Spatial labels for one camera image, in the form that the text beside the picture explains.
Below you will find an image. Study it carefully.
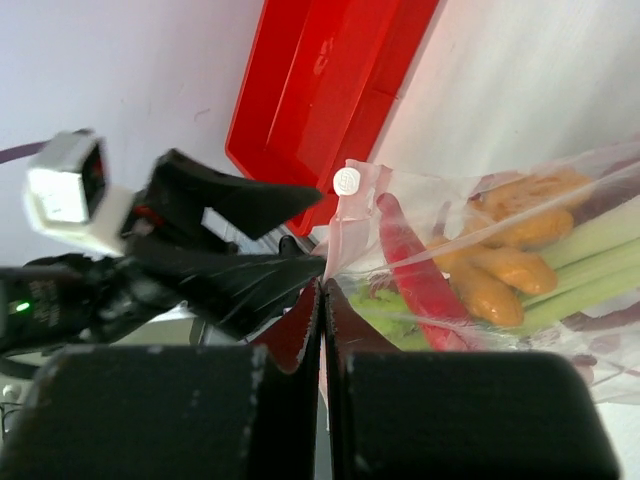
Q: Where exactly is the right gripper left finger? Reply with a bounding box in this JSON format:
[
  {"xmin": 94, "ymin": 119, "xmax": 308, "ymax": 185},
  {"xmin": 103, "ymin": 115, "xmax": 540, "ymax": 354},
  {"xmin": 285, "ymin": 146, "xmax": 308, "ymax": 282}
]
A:
[{"xmin": 1, "ymin": 281, "xmax": 321, "ymax": 479}]

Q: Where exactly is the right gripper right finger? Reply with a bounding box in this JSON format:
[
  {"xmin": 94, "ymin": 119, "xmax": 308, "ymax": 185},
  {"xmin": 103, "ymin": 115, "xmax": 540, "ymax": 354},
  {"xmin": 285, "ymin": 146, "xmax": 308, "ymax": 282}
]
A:
[{"xmin": 323, "ymin": 281, "xmax": 620, "ymax": 479}]

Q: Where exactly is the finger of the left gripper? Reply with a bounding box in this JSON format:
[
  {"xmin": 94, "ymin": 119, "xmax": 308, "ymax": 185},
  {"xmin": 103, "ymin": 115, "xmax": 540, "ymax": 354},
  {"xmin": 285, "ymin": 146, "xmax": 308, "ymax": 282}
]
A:
[
  {"xmin": 145, "ymin": 149, "xmax": 323, "ymax": 239},
  {"xmin": 126, "ymin": 237, "xmax": 326, "ymax": 340}
]

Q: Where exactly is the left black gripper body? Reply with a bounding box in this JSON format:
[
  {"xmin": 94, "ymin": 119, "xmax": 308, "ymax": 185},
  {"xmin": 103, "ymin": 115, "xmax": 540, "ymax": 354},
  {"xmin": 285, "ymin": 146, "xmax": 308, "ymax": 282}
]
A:
[{"xmin": 1, "ymin": 187, "xmax": 235, "ymax": 360}]

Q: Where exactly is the yellow toy food piece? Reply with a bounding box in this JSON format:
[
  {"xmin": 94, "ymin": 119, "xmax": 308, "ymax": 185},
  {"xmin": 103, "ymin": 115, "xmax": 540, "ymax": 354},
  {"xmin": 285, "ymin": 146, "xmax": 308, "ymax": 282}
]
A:
[{"xmin": 426, "ymin": 168, "xmax": 592, "ymax": 327}]

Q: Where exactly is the clear zip top bag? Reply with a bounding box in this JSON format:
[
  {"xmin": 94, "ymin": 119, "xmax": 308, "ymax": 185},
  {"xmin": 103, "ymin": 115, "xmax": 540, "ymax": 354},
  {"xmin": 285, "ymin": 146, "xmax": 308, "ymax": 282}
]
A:
[{"xmin": 325, "ymin": 140, "xmax": 639, "ymax": 404}]

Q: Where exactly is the green white toy celery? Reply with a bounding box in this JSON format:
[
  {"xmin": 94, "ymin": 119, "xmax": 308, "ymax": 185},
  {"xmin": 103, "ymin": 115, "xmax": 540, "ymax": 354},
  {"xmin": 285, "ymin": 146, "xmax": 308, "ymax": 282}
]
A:
[{"xmin": 342, "ymin": 199, "xmax": 639, "ymax": 351}]

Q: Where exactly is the red plastic tray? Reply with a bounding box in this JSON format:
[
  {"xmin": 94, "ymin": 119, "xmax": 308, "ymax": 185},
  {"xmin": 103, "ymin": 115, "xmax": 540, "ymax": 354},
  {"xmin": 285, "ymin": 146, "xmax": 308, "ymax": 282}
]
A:
[{"xmin": 226, "ymin": 0, "xmax": 438, "ymax": 236}]

